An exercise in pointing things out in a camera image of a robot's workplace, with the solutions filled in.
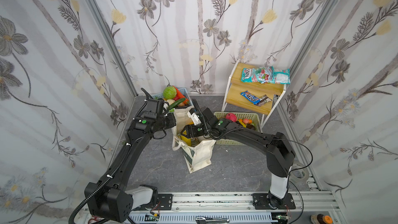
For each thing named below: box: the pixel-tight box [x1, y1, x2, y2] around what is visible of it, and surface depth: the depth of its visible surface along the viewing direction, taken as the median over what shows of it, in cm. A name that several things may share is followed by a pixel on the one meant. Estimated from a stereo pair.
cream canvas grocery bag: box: [171, 105, 217, 174], surface depth 78 cm
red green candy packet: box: [240, 65, 275, 84], surface depth 82 cm
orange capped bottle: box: [310, 213, 334, 224], surface depth 66 cm
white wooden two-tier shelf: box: [221, 59, 288, 130], surface depth 94 cm
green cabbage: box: [162, 86, 177, 100], surface depth 107 cm
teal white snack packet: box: [271, 65, 291, 85], surface depth 80 cm
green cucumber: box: [167, 97, 187, 113], surface depth 106 cm
